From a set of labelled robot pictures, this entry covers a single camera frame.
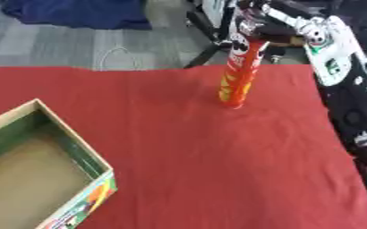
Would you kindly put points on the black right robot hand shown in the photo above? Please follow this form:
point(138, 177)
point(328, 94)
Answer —
point(269, 27)

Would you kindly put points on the red cylindrical chips can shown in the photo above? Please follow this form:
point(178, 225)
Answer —
point(239, 74)

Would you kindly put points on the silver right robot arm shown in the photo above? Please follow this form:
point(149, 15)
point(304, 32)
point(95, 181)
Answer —
point(348, 86)

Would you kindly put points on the open cardboard box green inside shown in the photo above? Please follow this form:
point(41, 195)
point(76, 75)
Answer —
point(35, 167)

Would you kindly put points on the black tripod stand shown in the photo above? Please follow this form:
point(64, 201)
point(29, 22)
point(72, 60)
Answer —
point(212, 32)

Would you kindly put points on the blue fabric bag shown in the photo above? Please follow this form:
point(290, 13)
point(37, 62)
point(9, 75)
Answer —
point(77, 12)

